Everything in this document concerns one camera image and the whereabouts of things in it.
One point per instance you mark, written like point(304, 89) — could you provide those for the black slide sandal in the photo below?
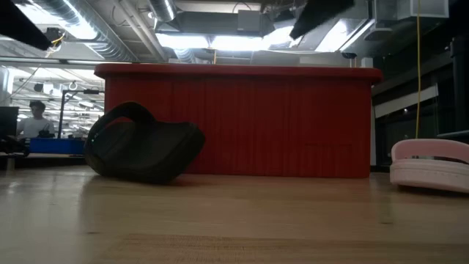
point(146, 154)

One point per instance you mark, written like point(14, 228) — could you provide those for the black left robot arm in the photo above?
point(18, 25)

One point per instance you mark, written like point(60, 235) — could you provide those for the blue bin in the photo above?
point(55, 145)

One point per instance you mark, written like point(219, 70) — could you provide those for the grey ceiling box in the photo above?
point(249, 20)

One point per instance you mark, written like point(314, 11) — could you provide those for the black monitor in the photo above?
point(8, 121)

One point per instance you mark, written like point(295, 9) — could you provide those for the silver ventilation duct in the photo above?
point(163, 9)

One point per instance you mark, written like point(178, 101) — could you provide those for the black metal stand frame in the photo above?
point(61, 113)

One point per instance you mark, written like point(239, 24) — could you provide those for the red plastic bin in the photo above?
point(256, 121)

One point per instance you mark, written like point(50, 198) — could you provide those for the person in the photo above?
point(34, 124)

